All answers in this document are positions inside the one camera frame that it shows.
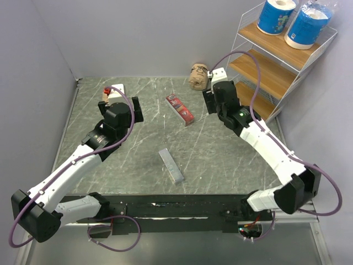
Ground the blue printed paper roll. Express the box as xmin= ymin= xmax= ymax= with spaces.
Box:
xmin=256 ymin=0 xmax=297 ymax=35

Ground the blue clear-wrapped paper roll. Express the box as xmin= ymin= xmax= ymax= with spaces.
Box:
xmin=284 ymin=0 xmax=340 ymax=50

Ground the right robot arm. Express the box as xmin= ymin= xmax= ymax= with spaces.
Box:
xmin=202 ymin=81 xmax=321 ymax=220

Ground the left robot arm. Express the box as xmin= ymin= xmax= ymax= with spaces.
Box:
xmin=11 ymin=97 xmax=143 ymax=242

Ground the bottom wooden shelf board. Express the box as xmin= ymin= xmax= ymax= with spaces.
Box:
xmin=235 ymin=79 xmax=277 ymax=124

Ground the wooden shelf board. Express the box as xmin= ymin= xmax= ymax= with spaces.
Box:
xmin=238 ymin=22 xmax=320 ymax=70
xmin=235 ymin=79 xmax=277 ymax=124
xmin=229 ymin=49 xmax=296 ymax=99

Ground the middle wooden shelf board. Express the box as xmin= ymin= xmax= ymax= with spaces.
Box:
xmin=229 ymin=49 xmax=296 ymax=99

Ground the top wooden shelf board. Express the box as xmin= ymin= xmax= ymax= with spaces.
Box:
xmin=238 ymin=22 xmax=320 ymax=70

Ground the brown wrapped paper roll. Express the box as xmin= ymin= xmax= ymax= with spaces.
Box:
xmin=102 ymin=93 xmax=108 ymax=102

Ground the brown roll with bear print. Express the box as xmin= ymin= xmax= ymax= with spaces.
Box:
xmin=189 ymin=63 xmax=208 ymax=91

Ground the red toothpaste box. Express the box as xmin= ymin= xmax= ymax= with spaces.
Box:
xmin=165 ymin=94 xmax=195 ymax=126

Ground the silver toothpaste box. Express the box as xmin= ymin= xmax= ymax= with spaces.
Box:
xmin=158 ymin=149 xmax=184 ymax=185

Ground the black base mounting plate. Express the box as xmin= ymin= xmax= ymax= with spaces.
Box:
xmin=77 ymin=194 xmax=272 ymax=235

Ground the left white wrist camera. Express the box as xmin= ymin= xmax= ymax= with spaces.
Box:
xmin=104 ymin=83 xmax=125 ymax=105

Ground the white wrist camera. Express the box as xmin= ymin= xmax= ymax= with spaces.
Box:
xmin=104 ymin=83 xmax=125 ymax=105
xmin=207 ymin=67 xmax=228 ymax=84

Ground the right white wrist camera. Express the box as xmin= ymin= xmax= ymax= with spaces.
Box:
xmin=207 ymin=67 xmax=228 ymax=84

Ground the white wire shelf rack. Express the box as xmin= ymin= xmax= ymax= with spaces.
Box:
xmin=225 ymin=4 xmax=338 ymax=123

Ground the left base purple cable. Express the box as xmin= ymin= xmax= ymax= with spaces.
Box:
xmin=87 ymin=215 xmax=141 ymax=252

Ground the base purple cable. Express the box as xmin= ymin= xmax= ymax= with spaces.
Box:
xmin=87 ymin=215 xmax=141 ymax=252
xmin=242 ymin=215 xmax=276 ymax=243

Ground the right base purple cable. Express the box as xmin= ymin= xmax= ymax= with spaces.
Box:
xmin=242 ymin=215 xmax=276 ymax=243

